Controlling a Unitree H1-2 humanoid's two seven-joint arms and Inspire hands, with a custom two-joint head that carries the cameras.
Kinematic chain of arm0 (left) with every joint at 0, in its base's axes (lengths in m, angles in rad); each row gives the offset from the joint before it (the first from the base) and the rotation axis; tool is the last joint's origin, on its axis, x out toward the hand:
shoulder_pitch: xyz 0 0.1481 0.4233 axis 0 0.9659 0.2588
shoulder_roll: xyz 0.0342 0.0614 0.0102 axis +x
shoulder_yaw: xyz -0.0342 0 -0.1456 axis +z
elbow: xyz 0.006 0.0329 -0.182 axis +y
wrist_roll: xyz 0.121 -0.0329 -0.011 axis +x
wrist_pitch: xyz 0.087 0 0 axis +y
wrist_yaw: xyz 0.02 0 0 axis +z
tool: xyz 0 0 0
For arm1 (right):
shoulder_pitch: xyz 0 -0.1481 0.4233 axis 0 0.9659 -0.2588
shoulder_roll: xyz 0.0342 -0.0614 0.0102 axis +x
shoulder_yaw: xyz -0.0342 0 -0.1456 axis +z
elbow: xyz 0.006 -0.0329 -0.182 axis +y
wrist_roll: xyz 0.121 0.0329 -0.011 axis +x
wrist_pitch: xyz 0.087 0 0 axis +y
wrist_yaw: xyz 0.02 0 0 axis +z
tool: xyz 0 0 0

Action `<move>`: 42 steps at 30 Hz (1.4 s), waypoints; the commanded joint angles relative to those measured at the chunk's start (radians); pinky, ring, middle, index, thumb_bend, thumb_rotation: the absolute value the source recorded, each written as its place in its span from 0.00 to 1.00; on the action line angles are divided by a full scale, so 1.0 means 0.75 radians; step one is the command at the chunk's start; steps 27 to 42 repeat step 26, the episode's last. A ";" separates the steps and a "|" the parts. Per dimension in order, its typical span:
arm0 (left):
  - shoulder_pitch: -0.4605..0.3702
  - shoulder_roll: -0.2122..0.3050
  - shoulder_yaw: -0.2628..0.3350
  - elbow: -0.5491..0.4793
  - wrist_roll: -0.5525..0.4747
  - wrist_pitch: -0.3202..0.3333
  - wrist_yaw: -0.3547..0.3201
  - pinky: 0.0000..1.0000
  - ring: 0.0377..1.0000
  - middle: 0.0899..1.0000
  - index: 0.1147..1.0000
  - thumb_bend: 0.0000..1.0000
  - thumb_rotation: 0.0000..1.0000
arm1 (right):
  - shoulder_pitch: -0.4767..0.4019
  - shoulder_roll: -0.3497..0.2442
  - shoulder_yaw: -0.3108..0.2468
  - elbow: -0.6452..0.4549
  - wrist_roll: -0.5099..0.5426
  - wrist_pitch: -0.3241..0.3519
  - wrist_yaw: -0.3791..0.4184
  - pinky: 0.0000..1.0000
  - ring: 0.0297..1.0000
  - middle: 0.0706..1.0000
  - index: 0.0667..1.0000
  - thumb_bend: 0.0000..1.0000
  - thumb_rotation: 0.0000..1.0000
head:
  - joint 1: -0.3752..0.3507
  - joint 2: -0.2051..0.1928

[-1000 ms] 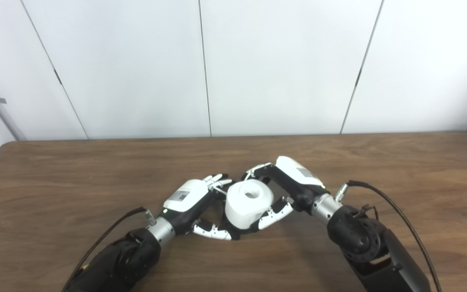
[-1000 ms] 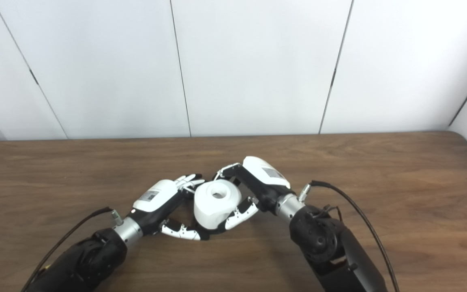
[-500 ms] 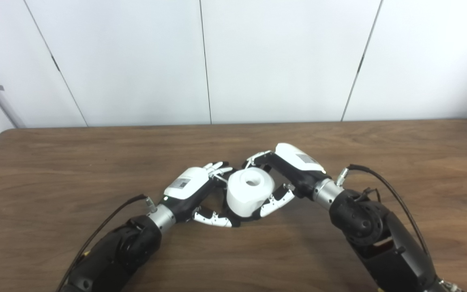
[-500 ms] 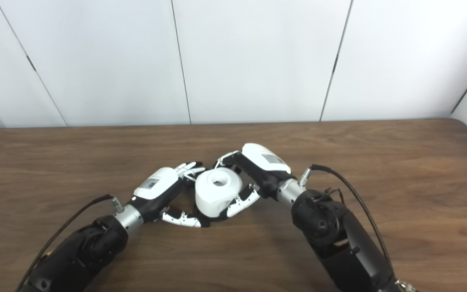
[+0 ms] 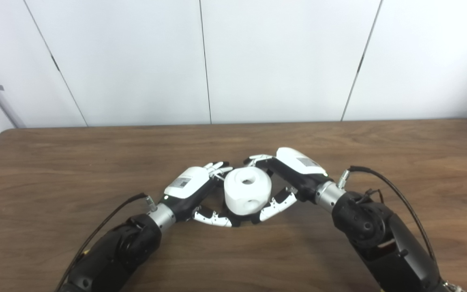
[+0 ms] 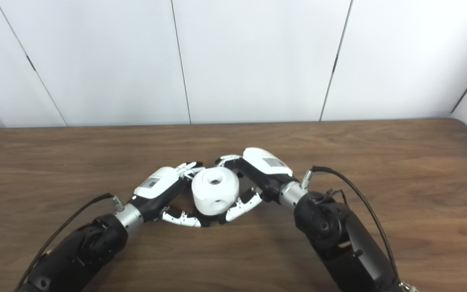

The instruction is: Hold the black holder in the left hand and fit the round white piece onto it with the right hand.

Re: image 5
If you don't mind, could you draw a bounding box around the round white holed piece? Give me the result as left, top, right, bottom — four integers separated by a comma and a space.
224, 167, 272, 216

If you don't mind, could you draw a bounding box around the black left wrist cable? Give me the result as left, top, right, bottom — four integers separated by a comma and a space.
55, 193, 157, 290

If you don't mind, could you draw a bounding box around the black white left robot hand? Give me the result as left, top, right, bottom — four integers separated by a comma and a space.
159, 161, 234, 228

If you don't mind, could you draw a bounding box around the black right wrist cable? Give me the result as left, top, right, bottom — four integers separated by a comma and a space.
337, 165, 437, 262

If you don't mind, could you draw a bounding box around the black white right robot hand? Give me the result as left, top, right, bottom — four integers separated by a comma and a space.
244, 147, 333, 223

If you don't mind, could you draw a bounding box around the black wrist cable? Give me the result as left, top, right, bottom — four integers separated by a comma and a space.
55, 193, 157, 290
337, 165, 437, 262

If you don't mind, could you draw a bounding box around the black flanged holder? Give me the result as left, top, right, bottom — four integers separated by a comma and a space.
230, 212, 261, 228

